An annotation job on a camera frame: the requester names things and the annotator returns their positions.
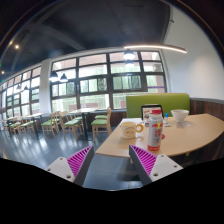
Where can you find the red-capped white drink bottle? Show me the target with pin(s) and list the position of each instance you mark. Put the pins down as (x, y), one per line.
(155, 131)

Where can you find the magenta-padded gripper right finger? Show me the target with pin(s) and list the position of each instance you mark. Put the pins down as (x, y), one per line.
(145, 160)

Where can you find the white paper sheet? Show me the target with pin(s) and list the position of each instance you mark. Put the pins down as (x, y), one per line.
(131, 119)

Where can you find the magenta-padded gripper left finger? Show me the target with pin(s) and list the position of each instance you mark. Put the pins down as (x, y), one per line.
(80, 162)

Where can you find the small white card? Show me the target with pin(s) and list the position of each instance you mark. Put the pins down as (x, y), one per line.
(185, 124)

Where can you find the wooden dining table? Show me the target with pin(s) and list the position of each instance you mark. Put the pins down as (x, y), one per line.
(35, 115)
(83, 110)

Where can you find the white ceramic bowl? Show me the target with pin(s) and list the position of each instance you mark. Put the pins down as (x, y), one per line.
(180, 115)

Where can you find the green upholstered bench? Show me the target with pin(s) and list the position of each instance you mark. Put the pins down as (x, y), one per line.
(156, 99)

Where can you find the small blue-capped bottle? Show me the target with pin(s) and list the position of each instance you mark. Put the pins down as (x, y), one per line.
(166, 116)

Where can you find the flat round red coaster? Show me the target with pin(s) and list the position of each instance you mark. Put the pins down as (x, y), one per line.
(163, 136)

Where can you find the curved linear ceiling light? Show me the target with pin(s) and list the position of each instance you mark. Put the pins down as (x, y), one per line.
(156, 47)

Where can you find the black pendant lamps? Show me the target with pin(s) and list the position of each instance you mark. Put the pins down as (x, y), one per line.
(129, 54)

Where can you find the black-framed table sign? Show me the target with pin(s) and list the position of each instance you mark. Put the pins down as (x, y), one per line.
(146, 111)

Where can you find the wooden chairs with green seats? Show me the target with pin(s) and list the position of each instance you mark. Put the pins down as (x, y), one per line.
(100, 122)

